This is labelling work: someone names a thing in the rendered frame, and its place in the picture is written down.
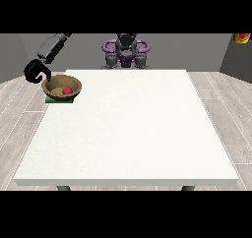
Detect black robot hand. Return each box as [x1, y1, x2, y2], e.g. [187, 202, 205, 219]
[23, 58, 53, 85]

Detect brown wooden bowl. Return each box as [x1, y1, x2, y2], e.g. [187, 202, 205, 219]
[41, 74, 83, 102]

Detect green square pad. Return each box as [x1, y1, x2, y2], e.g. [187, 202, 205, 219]
[44, 95, 75, 104]

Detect grey robot trunk purple rings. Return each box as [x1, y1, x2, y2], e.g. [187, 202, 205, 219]
[100, 32, 153, 71]

